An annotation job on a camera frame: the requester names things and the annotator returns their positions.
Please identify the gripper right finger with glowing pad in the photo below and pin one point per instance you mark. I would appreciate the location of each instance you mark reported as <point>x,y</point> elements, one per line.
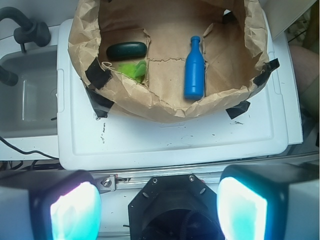
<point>279,201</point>

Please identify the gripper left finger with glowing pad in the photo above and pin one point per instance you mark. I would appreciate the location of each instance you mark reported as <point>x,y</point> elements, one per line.
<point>49,205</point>

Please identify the blue toy bottle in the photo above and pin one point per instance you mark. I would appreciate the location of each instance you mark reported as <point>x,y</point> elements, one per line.
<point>194,79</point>

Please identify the white plastic lid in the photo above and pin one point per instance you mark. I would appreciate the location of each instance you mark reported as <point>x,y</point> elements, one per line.
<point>120,141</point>

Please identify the black tape strip lower right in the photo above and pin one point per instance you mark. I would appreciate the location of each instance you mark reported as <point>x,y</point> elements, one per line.
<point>237,110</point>

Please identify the grey toy sink basin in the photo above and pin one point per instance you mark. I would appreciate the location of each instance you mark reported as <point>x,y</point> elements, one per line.
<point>29,109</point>

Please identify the black tape strip lower left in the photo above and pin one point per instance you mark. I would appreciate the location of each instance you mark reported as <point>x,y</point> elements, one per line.
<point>100,104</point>

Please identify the black tape strip right rim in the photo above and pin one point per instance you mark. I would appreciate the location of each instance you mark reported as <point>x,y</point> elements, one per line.
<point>266,71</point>

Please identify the black tape strip on bag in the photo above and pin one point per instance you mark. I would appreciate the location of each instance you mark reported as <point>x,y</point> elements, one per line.
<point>97,77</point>

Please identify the light green toy lettuce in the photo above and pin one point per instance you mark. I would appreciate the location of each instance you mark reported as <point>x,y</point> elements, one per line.
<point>135,71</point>

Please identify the dark green toy cucumber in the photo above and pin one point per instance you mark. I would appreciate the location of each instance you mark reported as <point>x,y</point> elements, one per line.
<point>126,50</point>

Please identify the brown paper bag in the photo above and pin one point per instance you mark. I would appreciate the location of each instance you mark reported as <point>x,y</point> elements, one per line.
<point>233,39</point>

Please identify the dark grey toy faucet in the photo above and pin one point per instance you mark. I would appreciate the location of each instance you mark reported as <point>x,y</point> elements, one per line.
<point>29,30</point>

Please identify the aluminium rail with bolts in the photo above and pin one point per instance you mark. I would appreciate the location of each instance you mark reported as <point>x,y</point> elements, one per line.
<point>109,181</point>

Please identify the black octagonal mount plate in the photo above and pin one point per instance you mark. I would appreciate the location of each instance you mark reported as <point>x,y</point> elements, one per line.
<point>176,207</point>

